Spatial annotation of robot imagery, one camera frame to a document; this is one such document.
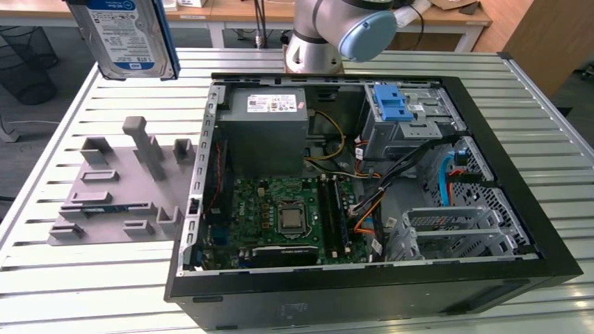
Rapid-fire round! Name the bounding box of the silver CPU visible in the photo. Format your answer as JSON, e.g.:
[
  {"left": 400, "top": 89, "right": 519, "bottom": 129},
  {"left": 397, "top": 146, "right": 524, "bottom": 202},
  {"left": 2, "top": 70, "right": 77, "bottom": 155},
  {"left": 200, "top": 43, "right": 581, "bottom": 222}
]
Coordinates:
[{"left": 281, "top": 207, "right": 307, "bottom": 230}]

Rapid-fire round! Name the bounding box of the black PC case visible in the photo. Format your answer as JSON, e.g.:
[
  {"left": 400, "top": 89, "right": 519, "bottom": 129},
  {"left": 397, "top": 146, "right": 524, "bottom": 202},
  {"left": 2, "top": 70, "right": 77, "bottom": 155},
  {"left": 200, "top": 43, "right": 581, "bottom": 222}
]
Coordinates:
[{"left": 164, "top": 72, "right": 584, "bottom": 331}]

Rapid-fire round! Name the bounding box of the black mesh waste bin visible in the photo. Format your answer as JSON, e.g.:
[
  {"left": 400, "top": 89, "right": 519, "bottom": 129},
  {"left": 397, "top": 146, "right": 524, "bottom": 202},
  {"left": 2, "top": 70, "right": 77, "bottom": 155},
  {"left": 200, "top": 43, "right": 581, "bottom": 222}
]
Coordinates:
[{"left": 0, "top": 26, "right": 60, "bottom": 105}]

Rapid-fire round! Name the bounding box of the metal disk bay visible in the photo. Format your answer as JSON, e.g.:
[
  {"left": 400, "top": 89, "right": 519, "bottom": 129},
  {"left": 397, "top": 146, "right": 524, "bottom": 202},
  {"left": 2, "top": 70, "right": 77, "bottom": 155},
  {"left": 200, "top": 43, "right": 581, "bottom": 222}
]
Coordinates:
[{"left": 387, "top": 207, "right": 529, "bottom": 262}]

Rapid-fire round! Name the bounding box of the black camera cable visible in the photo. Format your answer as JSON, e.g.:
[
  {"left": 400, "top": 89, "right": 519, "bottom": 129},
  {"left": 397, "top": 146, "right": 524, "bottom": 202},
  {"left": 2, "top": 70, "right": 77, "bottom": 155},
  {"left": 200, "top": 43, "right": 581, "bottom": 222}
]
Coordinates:
[{"left": 252, "top": 0, "right": 269, "bottom": 49}]

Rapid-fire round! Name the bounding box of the grey plastic parts rack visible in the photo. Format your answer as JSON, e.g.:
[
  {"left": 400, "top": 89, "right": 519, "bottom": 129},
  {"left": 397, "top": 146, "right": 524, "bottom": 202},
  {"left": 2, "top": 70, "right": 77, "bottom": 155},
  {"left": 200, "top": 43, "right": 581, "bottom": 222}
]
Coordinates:
[{"left": 48, "top": 116, "right": 198, "bottom": 247}]

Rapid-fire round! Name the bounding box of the hard disk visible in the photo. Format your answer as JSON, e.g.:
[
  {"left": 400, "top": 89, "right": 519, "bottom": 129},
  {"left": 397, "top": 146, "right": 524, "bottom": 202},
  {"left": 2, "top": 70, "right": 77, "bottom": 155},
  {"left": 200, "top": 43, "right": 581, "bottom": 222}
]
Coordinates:
[{"left": 64, "top": 0, "right": 181, "bottom": 83}]

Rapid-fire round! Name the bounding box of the grey metal stand foot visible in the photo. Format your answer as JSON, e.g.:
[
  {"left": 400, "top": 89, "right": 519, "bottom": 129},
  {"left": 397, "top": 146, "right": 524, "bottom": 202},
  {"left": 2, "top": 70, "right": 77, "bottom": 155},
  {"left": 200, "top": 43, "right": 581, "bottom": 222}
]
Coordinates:
[{"left": 0, "top": 104, "right": 22, "bottom": 143}]

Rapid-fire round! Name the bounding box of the wooden cabinet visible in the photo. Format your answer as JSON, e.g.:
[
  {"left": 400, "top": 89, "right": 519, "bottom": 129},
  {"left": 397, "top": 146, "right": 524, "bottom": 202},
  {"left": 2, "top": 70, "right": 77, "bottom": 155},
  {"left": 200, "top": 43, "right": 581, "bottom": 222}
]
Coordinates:
[{"left": 472, "top": 0, "right": 594, "bottom": 102}]

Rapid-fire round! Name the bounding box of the long black RAM module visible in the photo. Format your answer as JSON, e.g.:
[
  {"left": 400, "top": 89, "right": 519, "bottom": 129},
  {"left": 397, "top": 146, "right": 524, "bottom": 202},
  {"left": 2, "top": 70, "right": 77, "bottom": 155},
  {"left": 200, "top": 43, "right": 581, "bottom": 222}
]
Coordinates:
[{"left": 331, "top": 175, "right": 355, "bottom": 257}]

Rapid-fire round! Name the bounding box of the green motherboard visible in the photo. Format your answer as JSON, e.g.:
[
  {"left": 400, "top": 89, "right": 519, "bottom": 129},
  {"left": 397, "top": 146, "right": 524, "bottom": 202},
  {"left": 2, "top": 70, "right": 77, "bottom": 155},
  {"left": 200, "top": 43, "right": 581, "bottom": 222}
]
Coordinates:
[{"left": 193, "top": 175, "right": 372, "bottom": 271}]

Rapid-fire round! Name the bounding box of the CPU socket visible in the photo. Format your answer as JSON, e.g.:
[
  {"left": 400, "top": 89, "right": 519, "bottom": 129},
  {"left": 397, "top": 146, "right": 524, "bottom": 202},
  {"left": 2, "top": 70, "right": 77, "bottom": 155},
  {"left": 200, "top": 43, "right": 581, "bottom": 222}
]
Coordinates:
[{"left": 276, "top": 198, "right": 312, "bottom": 239}]

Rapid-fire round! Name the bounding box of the wooden desk white frame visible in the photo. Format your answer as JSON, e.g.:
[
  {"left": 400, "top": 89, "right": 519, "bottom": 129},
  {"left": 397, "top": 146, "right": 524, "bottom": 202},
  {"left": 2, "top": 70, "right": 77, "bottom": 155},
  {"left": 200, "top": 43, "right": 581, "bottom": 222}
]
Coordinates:
[
  {"left": 210, "top": 0, "right": 492, "bottom": 53},
  {"left": 0, "top": 0, "right": 226, "bottom": 49}
]

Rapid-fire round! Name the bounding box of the grey power supply unit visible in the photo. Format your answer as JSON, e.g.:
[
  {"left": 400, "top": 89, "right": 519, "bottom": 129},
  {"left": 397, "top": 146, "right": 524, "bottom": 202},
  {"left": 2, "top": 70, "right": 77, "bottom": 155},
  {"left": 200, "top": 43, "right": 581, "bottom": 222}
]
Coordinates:
[{"left": 217, "top": 86, "right": 309, "bottom": 178}]

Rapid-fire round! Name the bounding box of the orange wire bundle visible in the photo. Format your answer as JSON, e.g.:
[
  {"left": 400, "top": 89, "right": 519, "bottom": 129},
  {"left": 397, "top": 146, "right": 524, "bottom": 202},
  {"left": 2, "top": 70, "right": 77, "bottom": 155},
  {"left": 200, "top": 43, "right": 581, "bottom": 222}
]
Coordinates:
[{"left": 352, "top": 203, "right": 388, "bottom": 239}]

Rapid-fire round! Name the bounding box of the brown cardboard piece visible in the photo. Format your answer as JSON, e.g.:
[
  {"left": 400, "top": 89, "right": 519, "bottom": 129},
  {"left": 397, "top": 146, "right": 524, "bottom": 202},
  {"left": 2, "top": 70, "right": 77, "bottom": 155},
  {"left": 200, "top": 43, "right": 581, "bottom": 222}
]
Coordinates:
[{"left": 428, "top": 0, "right": 479, "bottom": 15}]

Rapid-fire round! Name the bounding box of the black graphics card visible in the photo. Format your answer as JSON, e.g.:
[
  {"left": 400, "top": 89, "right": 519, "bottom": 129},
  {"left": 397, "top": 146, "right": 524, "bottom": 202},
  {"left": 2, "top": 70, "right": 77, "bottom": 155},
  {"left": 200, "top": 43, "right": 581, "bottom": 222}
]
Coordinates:
[{"left": 249, "top": 245, "right": 321, "bottom": 269}]

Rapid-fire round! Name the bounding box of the blue data wire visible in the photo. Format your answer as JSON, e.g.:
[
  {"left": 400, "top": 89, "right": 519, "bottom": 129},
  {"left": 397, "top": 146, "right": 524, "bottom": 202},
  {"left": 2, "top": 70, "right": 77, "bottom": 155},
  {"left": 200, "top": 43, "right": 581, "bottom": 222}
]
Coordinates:
[{"left": 437, "top": 150, "right": 468, "bottom": 209}]

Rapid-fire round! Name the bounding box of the metal optical drive cage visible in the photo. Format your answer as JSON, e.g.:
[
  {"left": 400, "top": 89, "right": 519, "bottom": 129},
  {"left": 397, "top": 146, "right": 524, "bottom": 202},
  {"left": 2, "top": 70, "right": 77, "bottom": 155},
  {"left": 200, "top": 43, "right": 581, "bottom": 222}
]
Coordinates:
[{"left": 360, "top": 83, "right": 464, "bottom": 163}]

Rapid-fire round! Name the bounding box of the black cable bundle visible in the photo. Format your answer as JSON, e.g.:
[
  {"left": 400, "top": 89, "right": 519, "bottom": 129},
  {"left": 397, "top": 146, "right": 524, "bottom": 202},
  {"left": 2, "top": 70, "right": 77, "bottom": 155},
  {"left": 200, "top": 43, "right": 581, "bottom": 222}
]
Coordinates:
[{"left": 347, "top": 134, "right": 464, "bottom": 216}]

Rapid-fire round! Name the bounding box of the coloured disk power wire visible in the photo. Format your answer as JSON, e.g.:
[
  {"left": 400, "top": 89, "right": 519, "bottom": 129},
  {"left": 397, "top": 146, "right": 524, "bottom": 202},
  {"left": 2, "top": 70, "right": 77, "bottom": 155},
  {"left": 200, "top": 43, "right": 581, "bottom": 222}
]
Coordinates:
[{"left": 447, "top": 168, "right": 495, "bottom": 187}]

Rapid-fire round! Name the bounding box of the blue plastic drive latch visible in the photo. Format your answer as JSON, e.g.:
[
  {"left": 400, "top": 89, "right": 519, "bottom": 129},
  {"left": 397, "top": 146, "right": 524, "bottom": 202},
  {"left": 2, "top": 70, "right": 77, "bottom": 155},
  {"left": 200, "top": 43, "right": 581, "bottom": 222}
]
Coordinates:
[{"left": 372, "top": 84, "right": 415, "bottom": 122}]

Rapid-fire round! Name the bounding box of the black chair base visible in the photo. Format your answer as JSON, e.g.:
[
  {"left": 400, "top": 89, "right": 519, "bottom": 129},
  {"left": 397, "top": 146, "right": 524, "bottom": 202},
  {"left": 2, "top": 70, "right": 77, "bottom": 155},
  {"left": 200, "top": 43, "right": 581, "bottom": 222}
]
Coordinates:
[{"left": 572, "top": 61, "right": 594, "bottom": 83}]

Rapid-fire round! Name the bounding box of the yellow wire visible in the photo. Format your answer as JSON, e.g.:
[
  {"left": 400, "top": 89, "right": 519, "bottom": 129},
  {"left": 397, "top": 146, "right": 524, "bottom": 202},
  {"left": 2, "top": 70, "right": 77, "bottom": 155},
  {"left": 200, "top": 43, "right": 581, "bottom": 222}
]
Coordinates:
[{"left": 302, "top": 109, "right": 347, "bottom": 163}]

